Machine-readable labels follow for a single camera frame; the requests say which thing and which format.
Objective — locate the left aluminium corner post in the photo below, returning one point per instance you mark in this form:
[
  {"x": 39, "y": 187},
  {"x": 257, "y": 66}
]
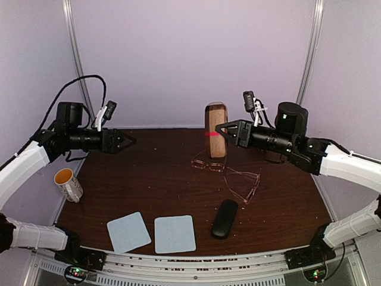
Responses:
[{"x": 69, "y": 21}]

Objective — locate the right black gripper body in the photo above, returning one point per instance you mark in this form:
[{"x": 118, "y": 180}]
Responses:
[{"x": 247, "y": 124}]

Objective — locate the right aluminium corner post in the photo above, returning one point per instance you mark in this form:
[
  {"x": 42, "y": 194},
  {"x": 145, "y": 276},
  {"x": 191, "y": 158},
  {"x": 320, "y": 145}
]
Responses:
[{"x": 315, "y": 33}]

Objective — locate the front aluminium rail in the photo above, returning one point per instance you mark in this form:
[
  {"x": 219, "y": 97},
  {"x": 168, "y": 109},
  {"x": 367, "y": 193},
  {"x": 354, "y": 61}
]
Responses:
[{"x": 266, "y": 268}]

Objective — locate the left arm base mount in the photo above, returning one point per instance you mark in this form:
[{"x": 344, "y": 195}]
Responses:
[{"x": 80, "y": 261}]

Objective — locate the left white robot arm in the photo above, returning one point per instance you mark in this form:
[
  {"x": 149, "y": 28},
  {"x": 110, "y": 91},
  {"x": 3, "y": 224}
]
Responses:
[{"x": 64, "y": 135}]

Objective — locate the pink thin frame glasses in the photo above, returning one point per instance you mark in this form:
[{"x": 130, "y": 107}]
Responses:
[{"x": 242, "y": 185}]

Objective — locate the patterned white mug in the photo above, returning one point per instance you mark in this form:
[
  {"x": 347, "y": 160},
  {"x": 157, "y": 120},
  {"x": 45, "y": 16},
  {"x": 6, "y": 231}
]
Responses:
[{"x": 68, "y": 184}]

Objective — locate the black glasses case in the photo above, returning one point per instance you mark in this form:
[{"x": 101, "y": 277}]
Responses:
[{"x": 224, "y": 219}]

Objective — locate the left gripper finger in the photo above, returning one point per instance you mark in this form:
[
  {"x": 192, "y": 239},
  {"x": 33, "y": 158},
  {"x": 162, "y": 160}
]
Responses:
[
  {"x": 121, "y": 136},
  {"x": 124, "y": 146}
]

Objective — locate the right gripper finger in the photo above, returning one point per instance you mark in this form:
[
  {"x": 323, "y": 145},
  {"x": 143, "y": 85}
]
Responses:
[
  {"x": 229, "y": 135},
  {"x": 229, "y": 125}
]

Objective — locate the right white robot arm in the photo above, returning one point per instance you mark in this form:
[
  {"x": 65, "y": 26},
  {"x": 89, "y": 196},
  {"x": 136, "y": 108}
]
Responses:
[{"x": 317, "y": 156}]

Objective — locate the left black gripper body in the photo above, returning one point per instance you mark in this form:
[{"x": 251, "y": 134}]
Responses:
[{"x": 105, "y": 147}]

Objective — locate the aluminium corner post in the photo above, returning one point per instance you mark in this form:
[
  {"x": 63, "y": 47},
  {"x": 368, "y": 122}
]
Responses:
[
  {"x": 69, "y": 21},
  {"x": 315, "y": 33}
]

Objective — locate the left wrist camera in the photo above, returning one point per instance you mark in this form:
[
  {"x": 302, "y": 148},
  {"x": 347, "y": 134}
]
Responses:
[{"x": 104, "y": 114}]

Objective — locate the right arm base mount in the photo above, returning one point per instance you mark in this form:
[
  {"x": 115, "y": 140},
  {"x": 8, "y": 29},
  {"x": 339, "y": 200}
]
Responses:
[{"x": 315, "y": 255}]

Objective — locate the blue cleaning cloth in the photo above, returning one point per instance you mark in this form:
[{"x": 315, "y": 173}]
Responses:
[
  {"x": 128, "y": 233},
  {"x": 174, "y": 234}
]

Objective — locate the tan glasses case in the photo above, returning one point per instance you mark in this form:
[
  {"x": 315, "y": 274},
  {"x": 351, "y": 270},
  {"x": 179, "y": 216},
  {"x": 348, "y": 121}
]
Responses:
[{"x": 215, "y": 143}]

